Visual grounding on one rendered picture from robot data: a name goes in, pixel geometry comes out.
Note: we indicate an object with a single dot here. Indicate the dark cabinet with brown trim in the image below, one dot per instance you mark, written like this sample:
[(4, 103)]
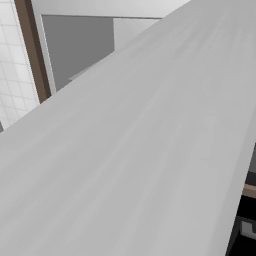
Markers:
[(249, 206)]

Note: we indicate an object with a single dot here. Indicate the grey fridge door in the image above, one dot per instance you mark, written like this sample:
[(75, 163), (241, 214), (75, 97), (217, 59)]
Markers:
[(133, 150)]

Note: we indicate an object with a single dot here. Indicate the white fridge body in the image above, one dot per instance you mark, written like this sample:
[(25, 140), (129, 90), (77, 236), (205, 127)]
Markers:
[(76, 43)]

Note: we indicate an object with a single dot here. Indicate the brown wooden cabinet panel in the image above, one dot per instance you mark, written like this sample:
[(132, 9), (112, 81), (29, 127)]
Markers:
[(33, 53)]

